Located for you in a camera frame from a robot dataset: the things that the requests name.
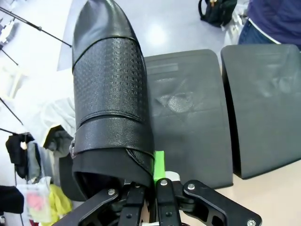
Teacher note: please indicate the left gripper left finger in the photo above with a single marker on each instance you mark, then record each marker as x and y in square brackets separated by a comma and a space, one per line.
[103, 202]

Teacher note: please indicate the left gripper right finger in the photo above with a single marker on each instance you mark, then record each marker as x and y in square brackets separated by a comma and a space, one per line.
[160, 164]

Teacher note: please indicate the black leather shoe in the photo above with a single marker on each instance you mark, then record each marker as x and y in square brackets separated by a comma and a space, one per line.
[110, 82]

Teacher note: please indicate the black shoe stand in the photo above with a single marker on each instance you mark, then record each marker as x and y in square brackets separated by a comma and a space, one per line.
[265, 106]
[188, 117]

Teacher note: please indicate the yellow green cloth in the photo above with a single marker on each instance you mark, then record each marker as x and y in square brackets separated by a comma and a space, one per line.
[60, 202]

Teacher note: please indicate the clear plastic bag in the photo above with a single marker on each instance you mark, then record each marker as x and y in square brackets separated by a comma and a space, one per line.
[35, 200]

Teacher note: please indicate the grey garment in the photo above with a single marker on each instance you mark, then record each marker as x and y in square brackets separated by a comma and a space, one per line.
[44, 162]

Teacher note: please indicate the black garment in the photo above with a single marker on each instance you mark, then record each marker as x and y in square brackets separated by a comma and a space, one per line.
[16, 153]

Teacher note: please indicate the white cover cloth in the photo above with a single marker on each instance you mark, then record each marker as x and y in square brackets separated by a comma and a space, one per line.
[47, 94]

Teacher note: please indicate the black backpack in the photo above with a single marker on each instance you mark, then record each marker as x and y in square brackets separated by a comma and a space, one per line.
[216, 11]

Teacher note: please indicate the black tripod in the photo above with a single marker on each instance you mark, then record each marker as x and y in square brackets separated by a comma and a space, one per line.
[40, 28]

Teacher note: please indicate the person in purple jacket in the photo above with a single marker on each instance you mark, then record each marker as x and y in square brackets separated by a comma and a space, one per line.
[275, 16]

